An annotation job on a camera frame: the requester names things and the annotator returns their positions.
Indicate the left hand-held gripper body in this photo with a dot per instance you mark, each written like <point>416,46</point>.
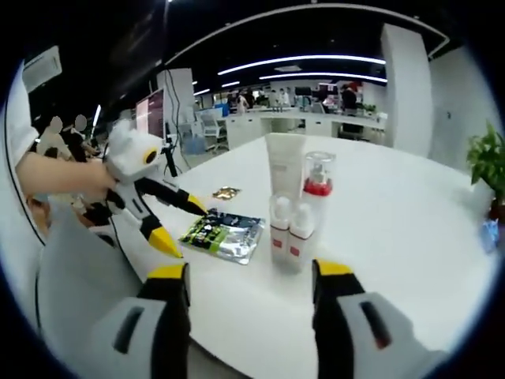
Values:
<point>130,162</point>

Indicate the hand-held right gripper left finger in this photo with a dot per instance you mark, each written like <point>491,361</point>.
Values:
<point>138,339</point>

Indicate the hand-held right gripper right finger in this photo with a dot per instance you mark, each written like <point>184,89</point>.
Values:
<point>355,339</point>

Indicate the gold skincare sachet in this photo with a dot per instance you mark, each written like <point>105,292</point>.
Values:
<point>227,192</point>

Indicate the green black skincare sachet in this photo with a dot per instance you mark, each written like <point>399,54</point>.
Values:
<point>221,237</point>

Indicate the small red-label skincare bottle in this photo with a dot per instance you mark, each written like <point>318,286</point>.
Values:
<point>301,245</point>
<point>281,237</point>

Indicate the white skincare tube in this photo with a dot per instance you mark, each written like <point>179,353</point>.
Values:
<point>286,162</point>

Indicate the white red-collar pump skincare bottle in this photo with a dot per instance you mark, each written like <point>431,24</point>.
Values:
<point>319,185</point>

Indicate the black stand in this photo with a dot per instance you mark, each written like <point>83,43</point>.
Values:
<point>170,158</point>

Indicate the computer monitor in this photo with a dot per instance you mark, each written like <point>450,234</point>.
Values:
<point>152,114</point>

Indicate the blue water jug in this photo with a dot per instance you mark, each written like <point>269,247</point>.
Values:
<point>194,146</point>

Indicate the white office chair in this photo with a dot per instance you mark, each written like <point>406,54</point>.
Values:
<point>213,130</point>

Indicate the white mesh chair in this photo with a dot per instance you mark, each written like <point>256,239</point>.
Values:
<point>87,276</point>

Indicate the ceiling air conditioner unit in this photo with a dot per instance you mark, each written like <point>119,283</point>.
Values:
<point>43,65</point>

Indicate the long white counter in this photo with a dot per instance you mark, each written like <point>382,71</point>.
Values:
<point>300,124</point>

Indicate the light blue crumpled item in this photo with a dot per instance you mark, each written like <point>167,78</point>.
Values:
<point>490,237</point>

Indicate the ceiling light strip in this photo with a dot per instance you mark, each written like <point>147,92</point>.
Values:
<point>300,63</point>
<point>323,77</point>

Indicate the white ceiling conduit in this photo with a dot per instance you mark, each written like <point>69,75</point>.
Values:
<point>300,19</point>

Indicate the green potted plant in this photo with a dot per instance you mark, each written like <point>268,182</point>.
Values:
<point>487,158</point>

